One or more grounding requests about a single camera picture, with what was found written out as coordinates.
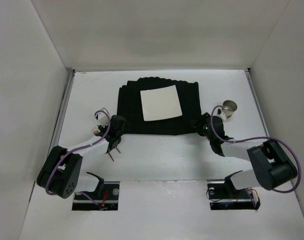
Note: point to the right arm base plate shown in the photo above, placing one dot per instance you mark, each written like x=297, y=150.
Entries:
x=223, y=198

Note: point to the metal cup with paper sleeve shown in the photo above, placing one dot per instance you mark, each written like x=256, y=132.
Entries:
x=229, y=107

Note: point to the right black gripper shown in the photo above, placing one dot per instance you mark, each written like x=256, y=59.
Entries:
x=200, y=122

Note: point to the black cloth placemat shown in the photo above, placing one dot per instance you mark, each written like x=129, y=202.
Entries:
x=129, y=106

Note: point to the square white plate black rim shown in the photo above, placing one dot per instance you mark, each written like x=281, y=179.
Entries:
x=160, y=104

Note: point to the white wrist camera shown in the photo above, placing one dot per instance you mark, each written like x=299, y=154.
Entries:
x=221, y=114
x=102, y=116

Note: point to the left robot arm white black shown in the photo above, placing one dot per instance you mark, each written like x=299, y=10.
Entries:
x=62, y=173

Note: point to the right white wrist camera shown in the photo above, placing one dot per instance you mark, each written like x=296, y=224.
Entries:
x=221, y=114

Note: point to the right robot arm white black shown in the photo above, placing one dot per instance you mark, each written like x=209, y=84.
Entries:
x=271, y=166

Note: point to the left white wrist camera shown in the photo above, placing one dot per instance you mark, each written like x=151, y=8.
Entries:
x=102, y=116

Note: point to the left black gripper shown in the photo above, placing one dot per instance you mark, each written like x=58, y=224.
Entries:
x=113, y=144

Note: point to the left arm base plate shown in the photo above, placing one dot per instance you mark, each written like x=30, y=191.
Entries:
x=107, y=200

